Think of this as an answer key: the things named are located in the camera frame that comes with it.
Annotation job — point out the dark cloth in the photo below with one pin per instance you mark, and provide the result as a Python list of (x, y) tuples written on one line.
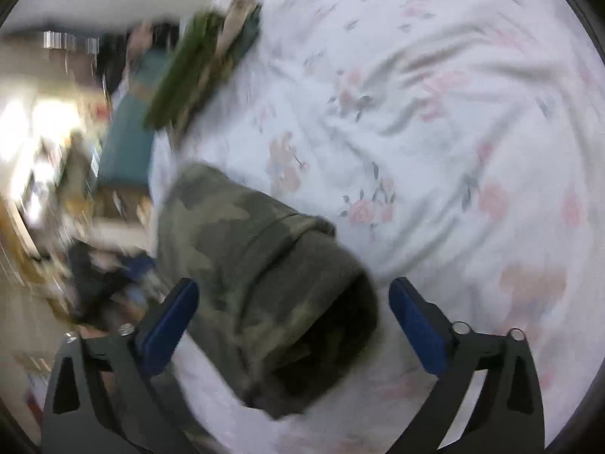
[(99, 274)]

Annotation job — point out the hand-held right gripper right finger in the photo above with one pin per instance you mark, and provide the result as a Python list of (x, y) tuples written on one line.
[(418, 327)]

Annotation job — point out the white floral bed sheet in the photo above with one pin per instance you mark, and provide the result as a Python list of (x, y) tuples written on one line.
[(425, 127)]

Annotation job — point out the teal cloth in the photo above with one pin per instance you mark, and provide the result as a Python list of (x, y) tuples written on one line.
[(127, 137)]

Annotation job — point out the stack of folded green clothes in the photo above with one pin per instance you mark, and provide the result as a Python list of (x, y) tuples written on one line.
[(198, 71)]

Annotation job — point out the camouflage pants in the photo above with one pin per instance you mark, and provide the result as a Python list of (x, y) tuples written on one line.
[(264, 265)]

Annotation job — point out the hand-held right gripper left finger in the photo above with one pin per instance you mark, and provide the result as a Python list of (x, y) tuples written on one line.
[(170, 326)]

